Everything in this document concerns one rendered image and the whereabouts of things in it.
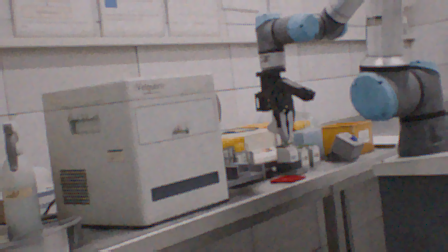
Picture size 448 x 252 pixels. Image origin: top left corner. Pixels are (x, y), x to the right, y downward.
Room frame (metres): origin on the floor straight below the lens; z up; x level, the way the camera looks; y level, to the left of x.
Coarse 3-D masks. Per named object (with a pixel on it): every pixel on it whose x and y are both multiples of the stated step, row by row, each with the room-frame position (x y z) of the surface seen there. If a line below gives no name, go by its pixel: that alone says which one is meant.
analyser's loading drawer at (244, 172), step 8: (232, 168) 1.58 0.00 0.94; (240, 168) 1.62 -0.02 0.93; (248, 168) 1.60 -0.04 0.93; (256, 168) 1.66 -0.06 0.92; (264, 168) 1.65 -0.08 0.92; (232, 176) 1.58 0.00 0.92; (240, 176) 1.57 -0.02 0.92; (248, 176) 1.59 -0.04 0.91; (256, 176) 1.62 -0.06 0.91; (264, 176) 1.64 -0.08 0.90; (232, 184) 1.54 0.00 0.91
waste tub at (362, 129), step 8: (328, 128) 2.12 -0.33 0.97; (336, 128) 2.10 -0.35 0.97; (344, 128) 2.09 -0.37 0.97; (352, 128) 2.07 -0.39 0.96; (360, 128) 2.10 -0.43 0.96; (368, 128) 2.15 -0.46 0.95; (328, 136) 2.13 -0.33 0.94; (360, 136) 2.10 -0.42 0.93; (368, 136) 2.14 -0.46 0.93; (328, 144) 2.13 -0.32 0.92; (368, 144) 2.14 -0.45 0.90; (328, 152) 2.13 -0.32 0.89
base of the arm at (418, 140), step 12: (408, 120) 1.63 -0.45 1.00; (420, 120) 1.61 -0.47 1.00; (432, 120) 1.61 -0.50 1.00; (444, 120) 1.62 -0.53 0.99; (408, 132) 1.63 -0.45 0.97; (420, 132) 1.60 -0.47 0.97; (432, 132) 1.60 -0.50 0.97; (444, 132) 1.60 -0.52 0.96; (408, 144) 1.62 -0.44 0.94; (420, 144) 1.60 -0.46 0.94; (432, 144) 1.59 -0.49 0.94; (444, 144) 1.59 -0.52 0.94; (408, 156) 1.62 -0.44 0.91
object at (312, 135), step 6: (300, 132) 2.03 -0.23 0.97; (306, 132) 2.04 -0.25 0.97; (312, 132) 2.06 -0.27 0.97; (318, 132) 2.08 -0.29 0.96; (294, 138) 2.05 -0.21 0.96; (300, 138) 2.03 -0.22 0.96; (306, 138) 2.03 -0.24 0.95; (312, 138) 2.06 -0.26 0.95; (318, 138) 2.08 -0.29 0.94; (294, 144) 2.05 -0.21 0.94; (300, 144) 2.03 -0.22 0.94; (318, 144) 2.08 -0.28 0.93; (324, 156) 2.08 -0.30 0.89
